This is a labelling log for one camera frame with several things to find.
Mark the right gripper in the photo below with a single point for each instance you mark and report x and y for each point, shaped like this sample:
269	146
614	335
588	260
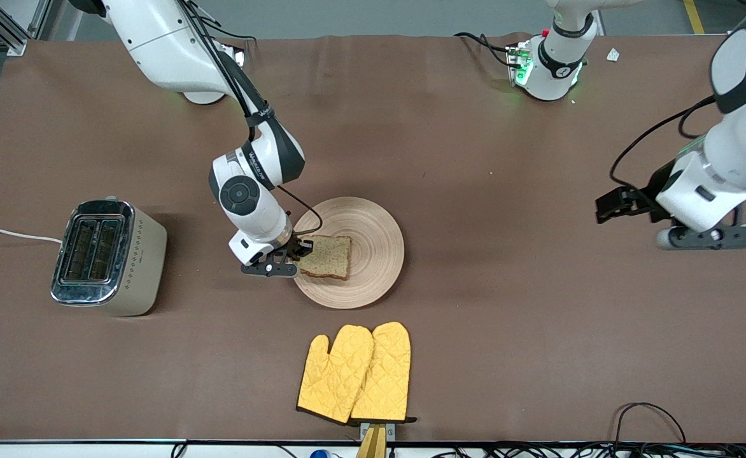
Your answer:
294	247

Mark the wooden clamp with metal bracket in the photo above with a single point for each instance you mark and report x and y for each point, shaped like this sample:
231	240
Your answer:
373	442

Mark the small white paper scrap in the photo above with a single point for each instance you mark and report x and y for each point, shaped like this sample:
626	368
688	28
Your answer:
613	55

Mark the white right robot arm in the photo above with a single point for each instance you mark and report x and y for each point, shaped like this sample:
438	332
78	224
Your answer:
169	51

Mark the brown table cover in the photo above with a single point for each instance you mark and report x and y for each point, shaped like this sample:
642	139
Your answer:
475	191

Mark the beige chrome two-slot toaster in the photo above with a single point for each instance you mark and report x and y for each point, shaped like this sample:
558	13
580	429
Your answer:
131	267

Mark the round wooden plate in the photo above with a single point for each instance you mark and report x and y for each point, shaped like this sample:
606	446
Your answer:
373	222

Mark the brown bread slice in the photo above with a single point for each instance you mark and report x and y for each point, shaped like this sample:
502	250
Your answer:
330	257

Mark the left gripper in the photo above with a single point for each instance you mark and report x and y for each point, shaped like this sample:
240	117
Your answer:
648	193

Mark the small blue object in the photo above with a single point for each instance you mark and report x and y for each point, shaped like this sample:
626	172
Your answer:
319	454

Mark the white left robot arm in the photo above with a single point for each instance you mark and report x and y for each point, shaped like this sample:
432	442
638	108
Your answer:
745	140

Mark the metal base connector bracket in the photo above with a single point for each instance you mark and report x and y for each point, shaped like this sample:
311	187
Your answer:
240	57
516	63

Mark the yellow quilted oven mitt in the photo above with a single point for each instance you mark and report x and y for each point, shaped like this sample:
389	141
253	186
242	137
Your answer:
331	375
386	375

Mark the aluminium frame profile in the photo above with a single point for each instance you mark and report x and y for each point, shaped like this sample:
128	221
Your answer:
4	28

